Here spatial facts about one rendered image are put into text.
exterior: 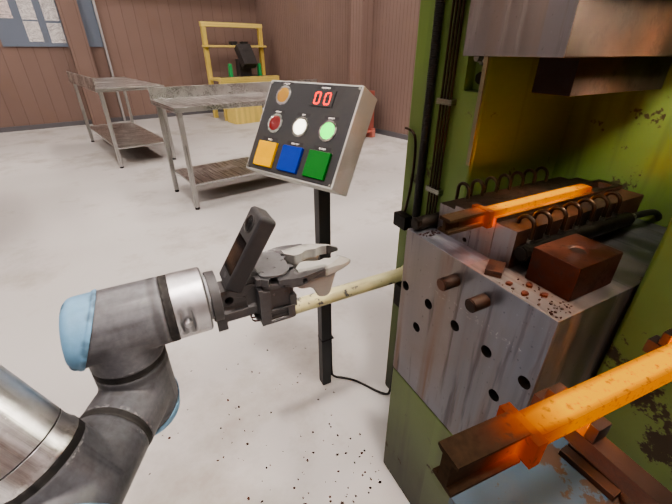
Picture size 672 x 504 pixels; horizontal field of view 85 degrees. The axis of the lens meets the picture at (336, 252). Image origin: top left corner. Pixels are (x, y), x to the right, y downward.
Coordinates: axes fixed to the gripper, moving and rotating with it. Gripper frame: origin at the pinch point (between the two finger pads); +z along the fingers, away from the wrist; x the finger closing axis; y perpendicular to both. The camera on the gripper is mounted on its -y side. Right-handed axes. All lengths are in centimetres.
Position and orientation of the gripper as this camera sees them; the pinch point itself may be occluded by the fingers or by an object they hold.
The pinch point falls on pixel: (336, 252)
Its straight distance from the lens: 58.0
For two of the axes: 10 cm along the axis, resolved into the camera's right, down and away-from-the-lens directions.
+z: 8.9, -2.2, 4.1
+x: 4.6, 4.3, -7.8
